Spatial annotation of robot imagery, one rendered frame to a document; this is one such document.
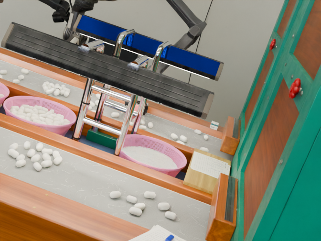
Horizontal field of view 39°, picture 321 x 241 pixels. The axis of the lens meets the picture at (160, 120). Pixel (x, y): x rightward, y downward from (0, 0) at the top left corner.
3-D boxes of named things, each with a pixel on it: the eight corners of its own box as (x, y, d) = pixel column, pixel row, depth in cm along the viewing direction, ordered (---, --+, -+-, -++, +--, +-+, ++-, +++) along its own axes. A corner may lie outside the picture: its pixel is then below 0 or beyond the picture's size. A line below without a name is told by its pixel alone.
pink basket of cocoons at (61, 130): (4, 112, 178) (8, 90, 175) (70, 126, 185) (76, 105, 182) (-7, 140, 154) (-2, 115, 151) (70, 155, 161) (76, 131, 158)
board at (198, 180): (193, 150, 178) (194, 147, 177) (230, 163, 176) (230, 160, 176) (182, 184, 147) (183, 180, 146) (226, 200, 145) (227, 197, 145)
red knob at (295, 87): (285, 95, 96) (294, 75, 94) (295, 98, 96) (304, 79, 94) (287, 99, 92) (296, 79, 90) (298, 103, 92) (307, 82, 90)
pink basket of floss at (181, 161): (98, 155, 168) (104, 132, 166) (156, 156, 184) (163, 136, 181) (130, 194, 148) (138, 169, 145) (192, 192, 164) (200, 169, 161)
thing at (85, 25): (78, 29, 189) (82, 12, 187) (219, 78, 184) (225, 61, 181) (71, 30, 181) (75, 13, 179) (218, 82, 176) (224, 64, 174)
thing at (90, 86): (65, 157, 158) (97, 35, 144) (118, 177, 157) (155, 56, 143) (42, 178, 140) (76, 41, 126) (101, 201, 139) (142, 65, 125)
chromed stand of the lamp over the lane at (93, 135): (100, 125, 196) (128, 26, 182) (143, 141, 195) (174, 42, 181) (85, 139, 178) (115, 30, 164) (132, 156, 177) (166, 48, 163)
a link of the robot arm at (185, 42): (185, 37, 230) (194, 23, 221) (194, 44, 230) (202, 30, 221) (136, 82, 205) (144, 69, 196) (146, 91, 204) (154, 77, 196)
